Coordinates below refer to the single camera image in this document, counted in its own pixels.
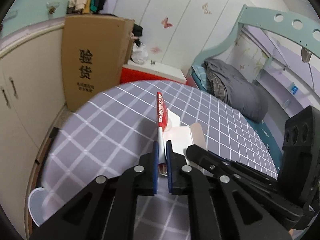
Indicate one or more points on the beige low cabinet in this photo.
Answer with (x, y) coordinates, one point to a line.
(31, 99)

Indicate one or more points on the teal bed frame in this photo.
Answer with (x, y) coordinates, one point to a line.
(257, 23)

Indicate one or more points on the large brown cardboard box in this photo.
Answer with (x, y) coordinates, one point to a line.
(93, 52)

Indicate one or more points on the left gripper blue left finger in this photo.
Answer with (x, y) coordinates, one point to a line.
(155, 157)

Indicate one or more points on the red white carton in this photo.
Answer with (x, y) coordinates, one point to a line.
(162, 121)

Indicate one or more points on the white plastic bag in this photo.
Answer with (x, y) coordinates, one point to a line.
(139, 54)

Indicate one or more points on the light blue drawer unit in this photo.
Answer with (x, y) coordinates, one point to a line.
(24, 13)

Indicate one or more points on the white blue trash bin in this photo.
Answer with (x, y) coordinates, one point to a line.
(35, 202)

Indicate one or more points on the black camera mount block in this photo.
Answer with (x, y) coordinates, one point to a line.
(298, 178)

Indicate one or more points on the grey folded duvet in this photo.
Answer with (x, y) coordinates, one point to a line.
(248, 98)

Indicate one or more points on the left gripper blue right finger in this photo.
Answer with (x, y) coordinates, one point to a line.
(169, 168)

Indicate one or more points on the red white bedside box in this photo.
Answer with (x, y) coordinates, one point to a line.
(150, 70)

